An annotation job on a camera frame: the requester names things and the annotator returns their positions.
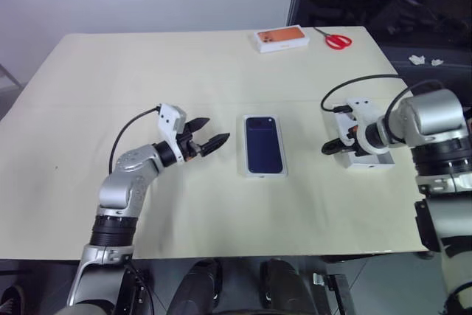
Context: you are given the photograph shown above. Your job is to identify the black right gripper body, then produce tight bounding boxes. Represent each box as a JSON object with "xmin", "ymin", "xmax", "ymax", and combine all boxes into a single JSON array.
[{"xmin": 342, "ymin": 125, "xmax": 366, "ymax": 158}]

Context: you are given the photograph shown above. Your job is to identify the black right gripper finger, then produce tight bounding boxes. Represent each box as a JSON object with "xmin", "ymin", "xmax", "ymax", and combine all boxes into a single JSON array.
[{"xmin": 321, "ymin": 138, "xmax": 350, "ymax": 155}]

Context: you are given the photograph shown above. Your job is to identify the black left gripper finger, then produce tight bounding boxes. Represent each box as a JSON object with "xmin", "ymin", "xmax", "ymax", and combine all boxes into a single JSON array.
[
  {"xmin": 201, "ymin": 132, "xmax": 232, "ymax": 156},
  {"xmin": 185, "ymin": 117, "xmax": 212, "ymax": 136}
]

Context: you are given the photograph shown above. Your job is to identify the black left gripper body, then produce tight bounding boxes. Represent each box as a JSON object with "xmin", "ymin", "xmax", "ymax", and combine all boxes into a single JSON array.
[{"xmin": 176, "ymin": 121, "xmax": 207, "ymax": 161}]

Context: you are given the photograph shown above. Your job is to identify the dark blue smartphone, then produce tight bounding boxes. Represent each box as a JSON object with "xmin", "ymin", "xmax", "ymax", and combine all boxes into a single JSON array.
[{"xmin": 245, "ymin": 116, "xmax": 284, "ymax": 175}]

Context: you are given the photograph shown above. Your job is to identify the white phone box base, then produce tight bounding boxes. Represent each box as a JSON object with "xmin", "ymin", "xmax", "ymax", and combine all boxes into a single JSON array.
[{"xmin": 236, "ymin": 114, "xmax": 289, "ymax": 179}]

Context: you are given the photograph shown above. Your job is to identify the white box with orange print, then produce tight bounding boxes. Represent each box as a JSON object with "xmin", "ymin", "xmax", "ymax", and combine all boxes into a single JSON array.
[{"xmin": 253, "ymin": 26, "xmax": 310, "ymax": 54}]

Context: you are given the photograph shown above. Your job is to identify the dark rounded shape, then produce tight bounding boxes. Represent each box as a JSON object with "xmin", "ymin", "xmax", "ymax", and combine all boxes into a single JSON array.
[
  {"xmin": 259, "ymin": 257, "xmax": 310, "ymax": 315},
  {"xmin": 167, "ymin": 258, "xmax": 223, "ymax": 315}
]

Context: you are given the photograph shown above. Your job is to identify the dark shoe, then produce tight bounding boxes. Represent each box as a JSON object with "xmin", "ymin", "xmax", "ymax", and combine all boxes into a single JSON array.
[{"xmin": 0, "ymin": 285, "xmax": 27, "ymax": 315}]

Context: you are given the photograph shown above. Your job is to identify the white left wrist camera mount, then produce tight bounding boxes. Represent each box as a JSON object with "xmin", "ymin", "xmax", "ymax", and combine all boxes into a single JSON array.
[{"xmin": 157, "ymin": 102, "xmax": 189, "ymax": 165}]

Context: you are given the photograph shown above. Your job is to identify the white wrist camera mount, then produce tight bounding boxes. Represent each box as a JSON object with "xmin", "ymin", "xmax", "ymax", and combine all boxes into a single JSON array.
[
  {"xmin": 157, "ymin": 102, "xmax": 189, "ymax": 165},
  {"xmin": 333, "ymin": 97, "xmax": 390, "ymax": 157}
]

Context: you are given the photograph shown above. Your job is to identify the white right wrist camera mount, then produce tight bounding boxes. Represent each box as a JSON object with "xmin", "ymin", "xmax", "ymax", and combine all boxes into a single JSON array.
[{"xmin": 333, "ymin": 97, "xmax": 390, "ymax": 157}]

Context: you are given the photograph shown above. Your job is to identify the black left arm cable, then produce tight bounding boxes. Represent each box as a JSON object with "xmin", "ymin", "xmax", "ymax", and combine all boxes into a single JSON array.
[{"xmin": 109, "ymin": 106, "xmax": 162, "ymax": 175}]

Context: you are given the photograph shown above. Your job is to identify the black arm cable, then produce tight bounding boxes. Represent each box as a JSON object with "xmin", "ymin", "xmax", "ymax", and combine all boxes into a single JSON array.
[
  {"xmin": 319, "ymin": 74, "xmax": 445, "ymax": 135},
  {"xmin": 109, "ymin": 106, "xmax": 162, "ymax": 175}
]

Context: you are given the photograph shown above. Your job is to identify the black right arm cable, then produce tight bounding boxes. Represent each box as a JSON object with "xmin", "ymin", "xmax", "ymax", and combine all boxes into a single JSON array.
[{"xmin": 319, "ymin": 74, "xmax": 445, "ymax": 135}]

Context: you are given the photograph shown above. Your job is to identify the red handled scissors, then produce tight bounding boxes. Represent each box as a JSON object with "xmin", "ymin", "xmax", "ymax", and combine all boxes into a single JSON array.
[{"xmin": 313, "ymin": 27, "xmax": 354, "ymax": 50}]

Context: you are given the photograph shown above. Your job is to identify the black metal bracket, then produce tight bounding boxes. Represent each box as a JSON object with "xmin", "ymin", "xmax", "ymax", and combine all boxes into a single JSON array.
[{"xmin": 312, "ymin": 272, "xmax": 357, "ymax": 315}]

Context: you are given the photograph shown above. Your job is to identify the grey metal frame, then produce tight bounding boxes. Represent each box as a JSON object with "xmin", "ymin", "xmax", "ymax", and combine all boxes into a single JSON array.
[{"xmin": 0, "ymin": 63, "xmax": 26, "ymax": 91}]

